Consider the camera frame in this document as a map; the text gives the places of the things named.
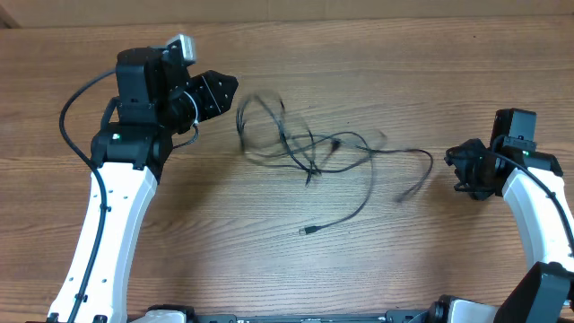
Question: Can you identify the black cable bundle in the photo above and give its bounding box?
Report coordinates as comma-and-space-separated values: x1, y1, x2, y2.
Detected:
235, 89, 435, 237

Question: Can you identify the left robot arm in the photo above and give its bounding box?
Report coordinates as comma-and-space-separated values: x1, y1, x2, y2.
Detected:
47, 40, 239, 322

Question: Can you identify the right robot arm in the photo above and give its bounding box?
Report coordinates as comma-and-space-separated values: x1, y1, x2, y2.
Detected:
425, 109, 573, 323

